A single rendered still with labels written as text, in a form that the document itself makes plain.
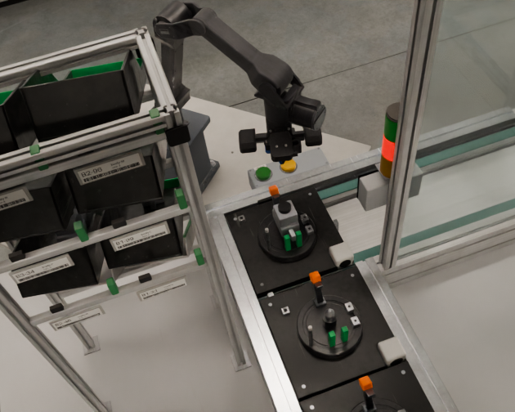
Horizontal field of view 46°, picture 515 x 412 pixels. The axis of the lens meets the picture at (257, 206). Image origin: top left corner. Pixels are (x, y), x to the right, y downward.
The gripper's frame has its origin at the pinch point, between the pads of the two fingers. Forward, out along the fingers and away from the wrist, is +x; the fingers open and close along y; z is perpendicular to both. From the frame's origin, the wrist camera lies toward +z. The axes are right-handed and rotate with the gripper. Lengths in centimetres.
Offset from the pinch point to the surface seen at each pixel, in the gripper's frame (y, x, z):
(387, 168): 19.2, -15.6, 22.1
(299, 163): 5.0, 16.1, -11.2
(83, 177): -27, -46, 45
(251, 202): -8.5, 16.6, 0.2
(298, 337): -0.5, 16.5, 38.9
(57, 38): -122, 106, -217
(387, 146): 18.6, -21.3, 21.8
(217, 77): -26, 107, -165
